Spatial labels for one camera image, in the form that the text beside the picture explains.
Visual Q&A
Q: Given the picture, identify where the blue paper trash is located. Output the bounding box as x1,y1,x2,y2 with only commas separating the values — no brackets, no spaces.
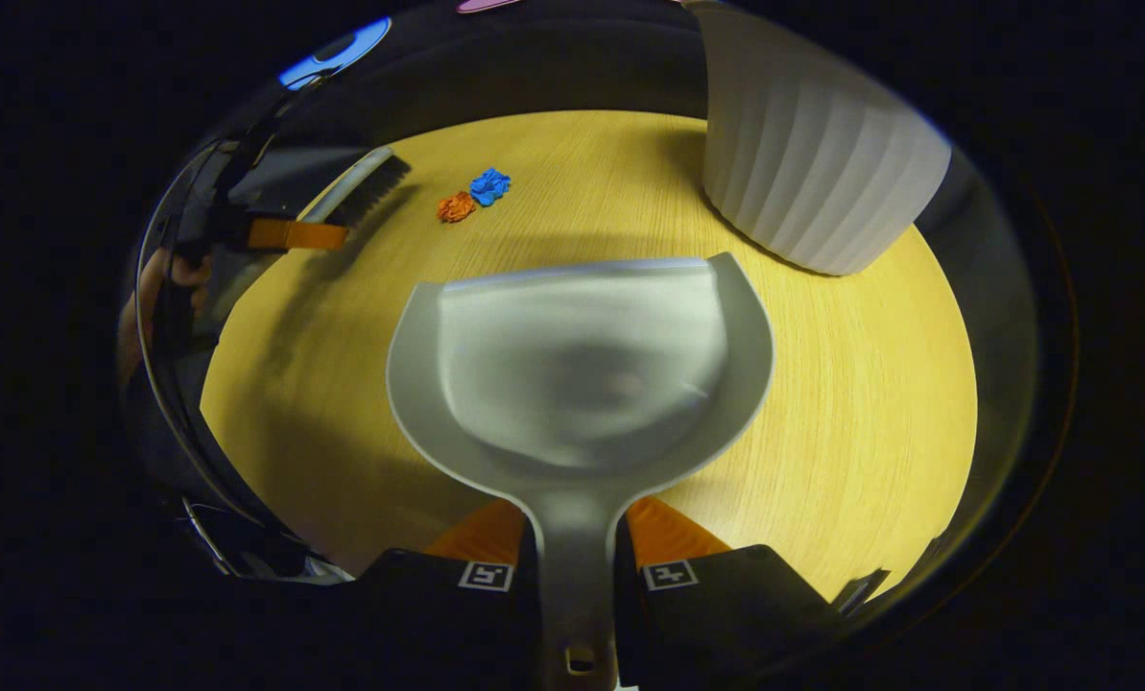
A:
468,168,513,207

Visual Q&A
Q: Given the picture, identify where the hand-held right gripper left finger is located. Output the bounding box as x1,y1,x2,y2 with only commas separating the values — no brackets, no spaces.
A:
342,497,542,691

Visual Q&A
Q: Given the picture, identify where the white ribbed garbage bin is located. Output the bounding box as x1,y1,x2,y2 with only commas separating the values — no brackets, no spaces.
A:
695,0,953,277

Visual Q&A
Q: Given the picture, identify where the white plastic dustpan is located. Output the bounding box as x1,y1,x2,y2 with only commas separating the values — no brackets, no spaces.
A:
386,251,776,691

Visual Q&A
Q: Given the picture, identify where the small white broom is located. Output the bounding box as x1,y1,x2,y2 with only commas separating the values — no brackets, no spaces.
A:
294,146,413,231

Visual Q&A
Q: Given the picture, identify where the black backdrop cloth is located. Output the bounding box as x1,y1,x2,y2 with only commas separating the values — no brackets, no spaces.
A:
121,0,1043,577

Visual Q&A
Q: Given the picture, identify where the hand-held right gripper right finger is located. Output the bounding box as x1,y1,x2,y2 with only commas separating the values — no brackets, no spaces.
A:
614,495,849,691

